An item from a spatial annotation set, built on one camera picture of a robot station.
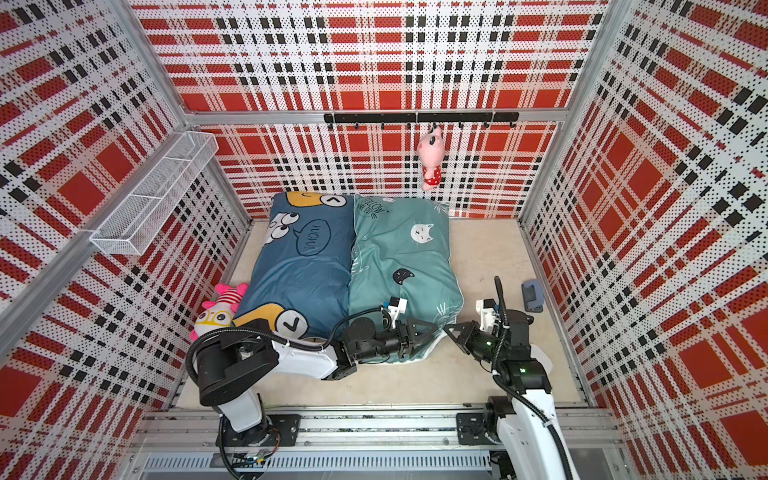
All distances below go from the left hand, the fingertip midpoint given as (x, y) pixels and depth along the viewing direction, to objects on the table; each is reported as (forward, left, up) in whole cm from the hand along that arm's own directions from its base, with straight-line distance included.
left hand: (441, 334), depth 72 cm
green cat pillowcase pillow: (+37, +9, -11) cm, 39 cm away
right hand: (+3, -2, -3) cm, 5 cm away
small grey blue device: (+19, -33, -15) cm, 41 cm away
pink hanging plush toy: (+52, 0, +18) cm, 55 cm away
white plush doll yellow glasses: (+11, +64, -9) cm, 65 cm away
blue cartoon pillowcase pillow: (+19, +40, -3) cm, 44 cm away
